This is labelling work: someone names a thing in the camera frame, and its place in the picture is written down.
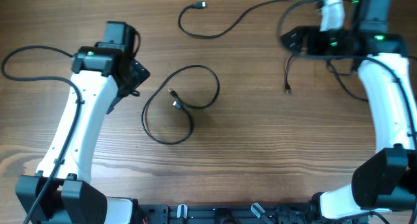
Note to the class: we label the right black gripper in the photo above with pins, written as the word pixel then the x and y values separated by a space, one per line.
pixel 297 34

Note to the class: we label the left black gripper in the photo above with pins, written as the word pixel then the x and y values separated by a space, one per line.
pixel 139 75

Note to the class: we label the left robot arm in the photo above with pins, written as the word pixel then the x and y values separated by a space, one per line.
pixel 60 190

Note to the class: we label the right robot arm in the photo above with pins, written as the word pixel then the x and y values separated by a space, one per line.
pixel 386 181

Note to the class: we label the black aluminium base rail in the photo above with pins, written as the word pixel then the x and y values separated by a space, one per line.
pixel 291 213

